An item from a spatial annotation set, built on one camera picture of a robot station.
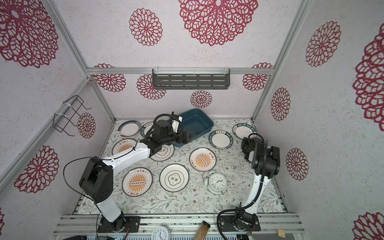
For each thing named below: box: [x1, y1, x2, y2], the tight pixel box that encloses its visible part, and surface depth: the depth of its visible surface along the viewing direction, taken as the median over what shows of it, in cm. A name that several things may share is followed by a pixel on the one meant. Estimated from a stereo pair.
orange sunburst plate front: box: [122, 167, 153, 197], surface depth 89 cm
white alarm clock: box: [202, 170, 229, 195], surface depth 85 cm
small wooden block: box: [277, 229, 286, 238], surface depth 72 cm
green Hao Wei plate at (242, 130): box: [232, 123, 257, 140], surface depth 115 cm
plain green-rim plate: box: [117, 120, 142, 138], surface depth 116 cm
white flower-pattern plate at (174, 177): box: [159, 163, 190, 193], surface depth 91 cm
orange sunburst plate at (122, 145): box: [112, 138, 138, 156], surface depth 105 cm
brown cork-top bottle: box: [193, 220, 211, 240], surface depth 70 cm
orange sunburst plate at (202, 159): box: [189, 147, 217, 172], surface depth 99 cm
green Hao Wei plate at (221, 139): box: [208, 129, 234, 150], surface depth 109 cm
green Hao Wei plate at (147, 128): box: [140, 121, 154, 137], surface depth 115 cm
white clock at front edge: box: [151, 224, 172, 240], surface depth 70 cm
